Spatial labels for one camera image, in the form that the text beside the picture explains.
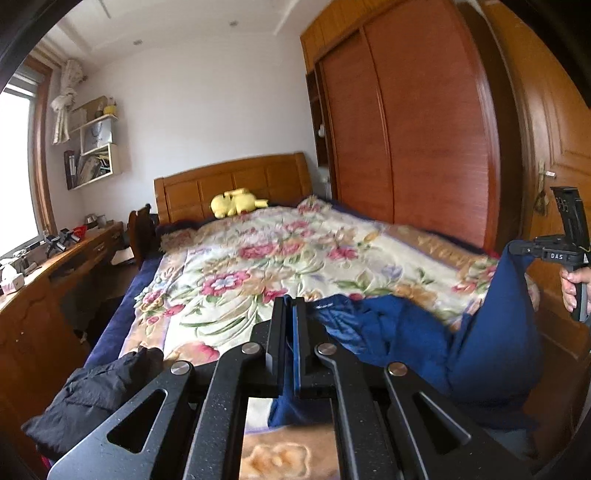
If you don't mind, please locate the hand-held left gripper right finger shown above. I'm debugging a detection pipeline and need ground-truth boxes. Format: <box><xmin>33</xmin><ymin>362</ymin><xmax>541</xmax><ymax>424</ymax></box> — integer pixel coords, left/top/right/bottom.
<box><xmin>292</xmin><ymin>298</ymin><xmax>532</xmax><ymax>480</ymax></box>

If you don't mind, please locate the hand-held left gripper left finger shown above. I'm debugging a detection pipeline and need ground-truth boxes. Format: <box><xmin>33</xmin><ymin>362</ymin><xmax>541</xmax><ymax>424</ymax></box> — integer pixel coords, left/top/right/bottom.
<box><xmin>46</xmin><ymin>295</ymin><xmax>288</xmax><ymax>480</ymax></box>

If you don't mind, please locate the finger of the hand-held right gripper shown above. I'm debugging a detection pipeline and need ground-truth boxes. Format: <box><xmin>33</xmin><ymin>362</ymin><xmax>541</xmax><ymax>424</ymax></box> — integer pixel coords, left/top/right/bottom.
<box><xmin>508</xmin><ymin>239</ymin><xmax>539</xmax><ymax>259</ymax></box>

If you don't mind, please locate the blue blazer jacket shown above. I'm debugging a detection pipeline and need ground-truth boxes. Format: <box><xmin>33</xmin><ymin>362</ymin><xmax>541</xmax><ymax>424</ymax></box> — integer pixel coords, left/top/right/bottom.
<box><xmin>268</xmin><ymin>242</ymin><xmax>541</xmax><ymax>432</ymax></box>

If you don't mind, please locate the person's right hand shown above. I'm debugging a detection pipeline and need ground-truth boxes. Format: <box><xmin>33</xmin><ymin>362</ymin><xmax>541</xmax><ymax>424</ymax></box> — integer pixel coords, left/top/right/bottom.
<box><xmin>560</xmin><ymin>267</ymin><xmax>591</xmax><ymax>315</ymax></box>

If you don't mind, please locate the floral blanket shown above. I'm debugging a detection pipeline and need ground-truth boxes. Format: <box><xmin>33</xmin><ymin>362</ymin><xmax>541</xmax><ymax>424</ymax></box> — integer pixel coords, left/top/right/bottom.
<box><xmin>117</xmin><ymin>196</ymin><xmax>502</xmax><ymax>480</ymax></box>

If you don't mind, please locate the yellow plush toy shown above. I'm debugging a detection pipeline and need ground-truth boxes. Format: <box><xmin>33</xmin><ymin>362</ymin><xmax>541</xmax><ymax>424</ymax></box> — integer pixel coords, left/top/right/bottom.
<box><xmin>211</xmin><ymin>188</ymin><xmax>269</xmax><ymax>219</ymax></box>

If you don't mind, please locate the wooden slatted wardrobe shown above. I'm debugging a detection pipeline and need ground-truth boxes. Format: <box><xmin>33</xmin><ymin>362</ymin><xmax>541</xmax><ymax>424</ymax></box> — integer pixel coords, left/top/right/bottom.
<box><xmin>300</xmin><ymin>0</ymin><xmax>502</xmax><ymax>252</ymax></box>

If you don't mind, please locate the wooden bed headboard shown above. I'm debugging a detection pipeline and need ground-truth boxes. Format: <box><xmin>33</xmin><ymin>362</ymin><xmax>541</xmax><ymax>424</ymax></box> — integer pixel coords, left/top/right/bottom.
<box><xmin>154</xmin><ymin>152</ymin><xmax>314</xmax><ymax>224</ymax></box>

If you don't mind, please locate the wooden door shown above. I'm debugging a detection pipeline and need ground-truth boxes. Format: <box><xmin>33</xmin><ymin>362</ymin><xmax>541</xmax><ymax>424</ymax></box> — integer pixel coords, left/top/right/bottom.
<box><xmin>480</xmin><ymin>0</ymin><xmax>591</xmax><ymax>361</ymax></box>

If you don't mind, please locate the wooden chair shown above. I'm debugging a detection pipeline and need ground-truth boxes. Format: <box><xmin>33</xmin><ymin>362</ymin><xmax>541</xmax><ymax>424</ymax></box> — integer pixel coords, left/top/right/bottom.
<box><xmin>128</xmin><ymin>204</ymin><xmax>160</xmax><ymax>271</ymax></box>

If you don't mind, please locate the black folded garment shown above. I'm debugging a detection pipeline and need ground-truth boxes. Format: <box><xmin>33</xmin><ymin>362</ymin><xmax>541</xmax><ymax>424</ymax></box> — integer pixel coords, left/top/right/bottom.
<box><xmin>21</xmin><ymin>346</ymin><xmax>164</xmax><ymax>457</ymax></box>

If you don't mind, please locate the stack of books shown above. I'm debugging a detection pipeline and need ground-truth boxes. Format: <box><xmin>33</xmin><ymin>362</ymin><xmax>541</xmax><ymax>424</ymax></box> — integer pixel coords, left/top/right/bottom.
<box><xmin>78</xmin><ymin>154</ymin><xmax>112</xmax><ymax>185</ymax></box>

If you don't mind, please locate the wooden desk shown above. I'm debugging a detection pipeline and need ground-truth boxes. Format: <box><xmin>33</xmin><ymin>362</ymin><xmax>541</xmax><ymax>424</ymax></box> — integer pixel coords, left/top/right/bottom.
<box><xmin>0</xmin><ymin>220</ymin><xmax>125</xmax><ymax>416</ymax></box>

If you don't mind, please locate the white paper bag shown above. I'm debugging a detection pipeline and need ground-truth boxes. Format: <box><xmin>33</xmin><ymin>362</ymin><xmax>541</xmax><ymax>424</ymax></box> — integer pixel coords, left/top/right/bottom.
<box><xmin>81</xmin><ymin>121</ymin><xmax>114</xmax><ymax>155</ymax></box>

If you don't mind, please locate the white tissue box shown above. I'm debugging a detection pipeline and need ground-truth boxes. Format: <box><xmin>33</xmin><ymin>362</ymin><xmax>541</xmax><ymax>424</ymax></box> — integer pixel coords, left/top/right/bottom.
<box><xmin>0</xmin><ymin>267</ymin><xmax>25</xmax><ymax>295</ymax></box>

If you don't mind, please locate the window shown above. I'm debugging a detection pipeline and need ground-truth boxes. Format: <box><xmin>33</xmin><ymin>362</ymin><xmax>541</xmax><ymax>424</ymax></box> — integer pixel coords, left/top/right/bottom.
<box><xmin>0</xmin><ymin>55</ymin><xmax>51</xmax><ymax>259</ymax></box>

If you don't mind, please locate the tied beige curtain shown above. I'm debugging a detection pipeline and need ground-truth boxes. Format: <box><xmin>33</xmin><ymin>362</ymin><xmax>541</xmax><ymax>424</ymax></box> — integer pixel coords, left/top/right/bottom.
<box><xmin>50</xmin><ymin>59</ymin><xmax>86</xmax><ymax>145</ymax></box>

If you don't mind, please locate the white wall shelf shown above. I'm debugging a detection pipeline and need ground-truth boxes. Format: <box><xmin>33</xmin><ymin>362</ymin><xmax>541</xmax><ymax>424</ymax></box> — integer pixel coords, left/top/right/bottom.
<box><xmin>64</xmin><ymin>113</ymin><xmax>124</xmax><ymax>191</ymax></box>

